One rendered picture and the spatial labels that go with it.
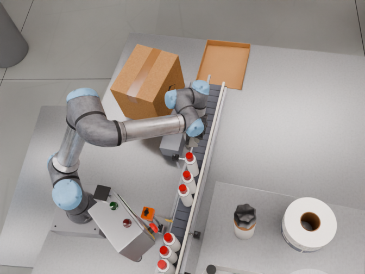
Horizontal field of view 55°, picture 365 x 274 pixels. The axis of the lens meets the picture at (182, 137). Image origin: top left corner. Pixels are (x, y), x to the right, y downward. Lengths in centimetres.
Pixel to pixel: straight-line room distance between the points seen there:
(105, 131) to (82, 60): 234
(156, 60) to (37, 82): 195
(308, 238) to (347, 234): 25
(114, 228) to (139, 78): 89
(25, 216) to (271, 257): 122
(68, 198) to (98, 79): 194
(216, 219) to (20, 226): 99
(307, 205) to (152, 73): 94
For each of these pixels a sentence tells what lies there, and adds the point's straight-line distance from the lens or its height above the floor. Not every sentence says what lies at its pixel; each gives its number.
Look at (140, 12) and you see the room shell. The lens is 375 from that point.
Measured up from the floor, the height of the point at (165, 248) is 108.
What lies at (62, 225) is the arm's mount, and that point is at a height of 94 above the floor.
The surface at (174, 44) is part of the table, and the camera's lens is 225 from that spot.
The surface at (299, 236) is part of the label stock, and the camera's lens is 151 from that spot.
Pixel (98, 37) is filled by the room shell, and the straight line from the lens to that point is 367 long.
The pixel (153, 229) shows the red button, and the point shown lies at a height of 134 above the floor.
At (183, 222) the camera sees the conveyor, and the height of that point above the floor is 88.
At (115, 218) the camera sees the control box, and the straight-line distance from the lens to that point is 110.
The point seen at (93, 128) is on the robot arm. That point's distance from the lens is 124.
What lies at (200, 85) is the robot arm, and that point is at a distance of 149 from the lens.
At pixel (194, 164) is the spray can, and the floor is 102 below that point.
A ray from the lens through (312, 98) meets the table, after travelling 201.
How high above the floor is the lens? 249
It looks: 62 degrees down
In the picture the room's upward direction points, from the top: 16 degrees counter-clockwise
